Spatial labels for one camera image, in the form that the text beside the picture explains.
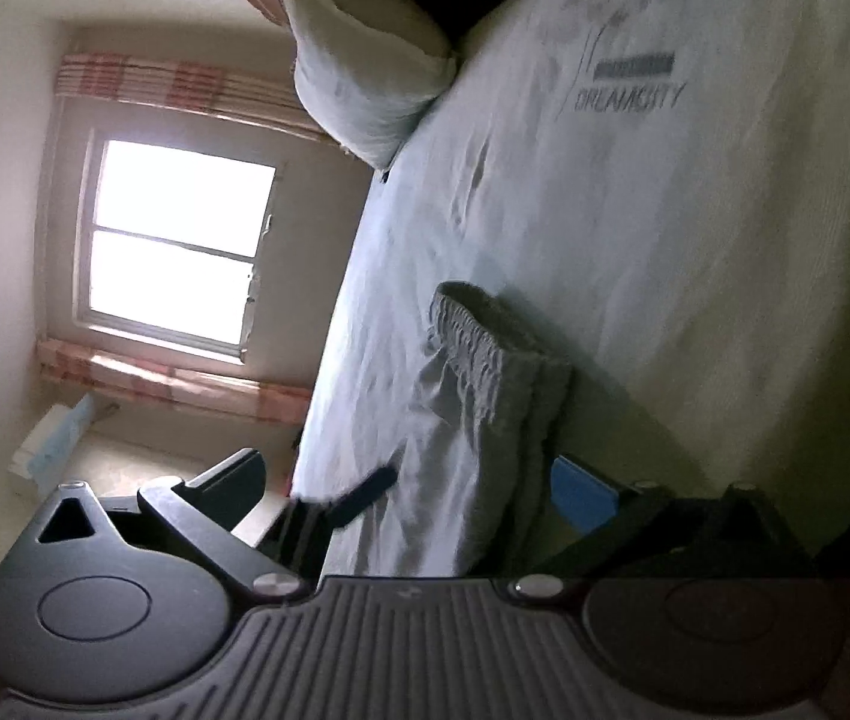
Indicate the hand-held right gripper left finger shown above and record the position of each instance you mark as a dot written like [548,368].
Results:
[233,481]

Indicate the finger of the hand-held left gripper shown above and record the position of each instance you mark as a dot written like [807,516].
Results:
[365,495]

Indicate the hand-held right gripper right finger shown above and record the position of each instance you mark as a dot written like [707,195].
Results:
[582,499]

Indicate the light grey pants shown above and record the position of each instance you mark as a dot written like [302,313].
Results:
[470,427]

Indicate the window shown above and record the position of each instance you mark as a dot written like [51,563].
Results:
[177,240]

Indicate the bed with striped sheet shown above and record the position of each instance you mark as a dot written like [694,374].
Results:
[694,240]

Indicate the pale printed pillow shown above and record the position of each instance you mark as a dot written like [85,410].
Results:
[365,67]

